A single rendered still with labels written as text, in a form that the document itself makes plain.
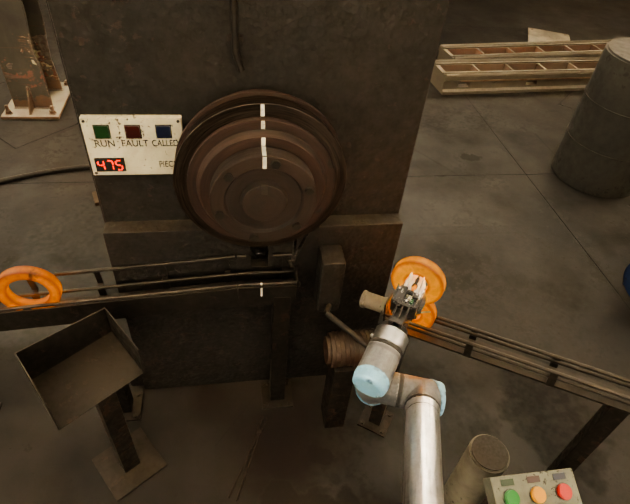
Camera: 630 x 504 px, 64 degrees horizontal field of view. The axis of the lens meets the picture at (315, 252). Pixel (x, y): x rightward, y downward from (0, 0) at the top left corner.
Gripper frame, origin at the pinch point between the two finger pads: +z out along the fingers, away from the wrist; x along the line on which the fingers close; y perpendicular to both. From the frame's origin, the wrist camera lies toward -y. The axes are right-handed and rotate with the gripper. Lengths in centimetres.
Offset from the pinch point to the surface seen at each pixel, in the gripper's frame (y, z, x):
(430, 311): -18.4, 0.6, -5.6
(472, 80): -170, 310, 47
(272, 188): 27.8, -7.9, 39.7
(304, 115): 39, 8, 38
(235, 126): 40, -3, 51
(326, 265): -12.9, -0.9, 29.7
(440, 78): -169, 300, 73
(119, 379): -15, -60, 68
